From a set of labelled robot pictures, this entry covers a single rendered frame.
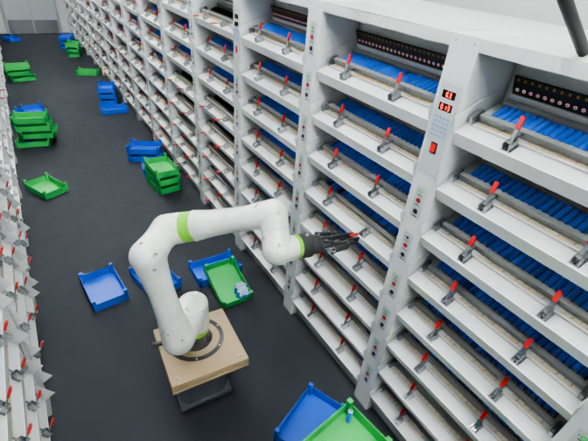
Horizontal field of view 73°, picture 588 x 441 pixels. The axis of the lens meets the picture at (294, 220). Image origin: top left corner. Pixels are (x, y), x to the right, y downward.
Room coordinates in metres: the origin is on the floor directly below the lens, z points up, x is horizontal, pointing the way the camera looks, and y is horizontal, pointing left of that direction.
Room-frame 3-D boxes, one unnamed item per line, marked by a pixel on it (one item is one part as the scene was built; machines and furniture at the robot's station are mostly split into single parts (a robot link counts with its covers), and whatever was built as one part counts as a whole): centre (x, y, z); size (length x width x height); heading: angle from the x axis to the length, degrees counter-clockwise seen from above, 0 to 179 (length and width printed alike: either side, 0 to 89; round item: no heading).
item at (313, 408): (1.02, -0.16, 0.04); 0.30 x 0.20 x 0.08; 149
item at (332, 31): (1.79, -0.09, 0.84); 0.20 x 0.09 x 1.69; 125
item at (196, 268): (2.02, 0.50, 0.04); 0.30 x 0.20 x 0.08; 125
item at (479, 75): (1.22, -0.49, 0.84); 0.20 x 0.09 x 1.69; 125
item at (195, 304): (1.19, 0.40, 0.48); 0.16 x 0.13 x 0.19; 175
